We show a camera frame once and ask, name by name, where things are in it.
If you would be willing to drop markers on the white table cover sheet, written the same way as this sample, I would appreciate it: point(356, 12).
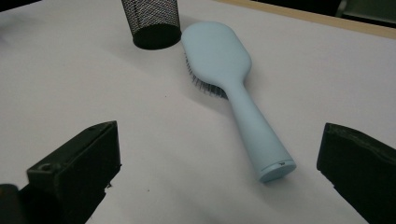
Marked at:
point(186, 140)

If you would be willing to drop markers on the wooden table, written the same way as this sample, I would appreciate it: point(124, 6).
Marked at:
point(342, 23)

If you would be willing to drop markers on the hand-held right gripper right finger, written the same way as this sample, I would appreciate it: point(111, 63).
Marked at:
point(361, 168)

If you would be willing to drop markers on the light blue hairbrush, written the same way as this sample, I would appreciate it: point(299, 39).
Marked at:
point(218, 53)

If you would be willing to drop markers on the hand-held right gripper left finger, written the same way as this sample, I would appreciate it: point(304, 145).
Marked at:
point(74, 168)

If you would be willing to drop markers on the black mesh cup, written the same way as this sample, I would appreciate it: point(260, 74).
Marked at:
point(149, 18)

